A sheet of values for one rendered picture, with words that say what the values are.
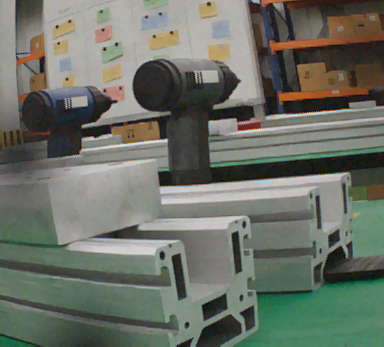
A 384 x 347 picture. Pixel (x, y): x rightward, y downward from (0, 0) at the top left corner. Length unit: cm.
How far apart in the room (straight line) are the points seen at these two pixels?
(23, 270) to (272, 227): 21
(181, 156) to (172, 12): 308
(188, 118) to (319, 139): 130
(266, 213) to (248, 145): 162
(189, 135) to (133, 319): 42
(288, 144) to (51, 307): 171
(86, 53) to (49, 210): 383
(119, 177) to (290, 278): 17
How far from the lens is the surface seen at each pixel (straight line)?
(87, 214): 44
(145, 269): 38
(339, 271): 57
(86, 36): 424
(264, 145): 216
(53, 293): 45
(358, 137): 204
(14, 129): 912
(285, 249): 57
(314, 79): 1079
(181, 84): 78
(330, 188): 61
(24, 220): 44
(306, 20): 1181
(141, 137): 531
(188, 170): 80
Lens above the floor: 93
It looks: 3 degrees down
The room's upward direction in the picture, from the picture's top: 7 degrees counter-clockwise
